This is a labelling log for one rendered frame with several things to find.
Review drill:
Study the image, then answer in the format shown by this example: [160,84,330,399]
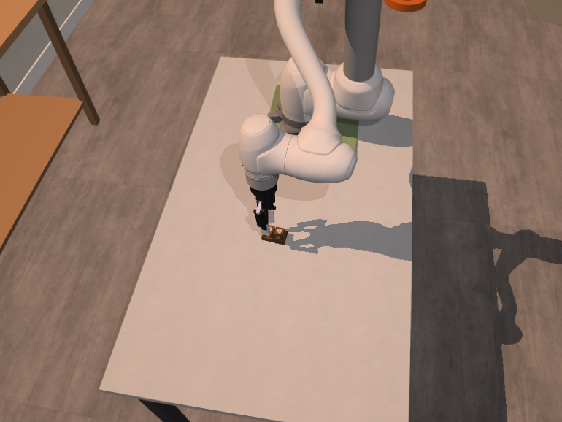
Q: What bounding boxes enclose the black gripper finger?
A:
[268,193,276,223]
[253,197,270,236]

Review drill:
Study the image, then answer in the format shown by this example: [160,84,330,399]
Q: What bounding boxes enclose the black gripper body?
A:
[250,184,277,206]

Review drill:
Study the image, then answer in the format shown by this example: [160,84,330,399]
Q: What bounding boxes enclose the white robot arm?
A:
[238,0,395,191]

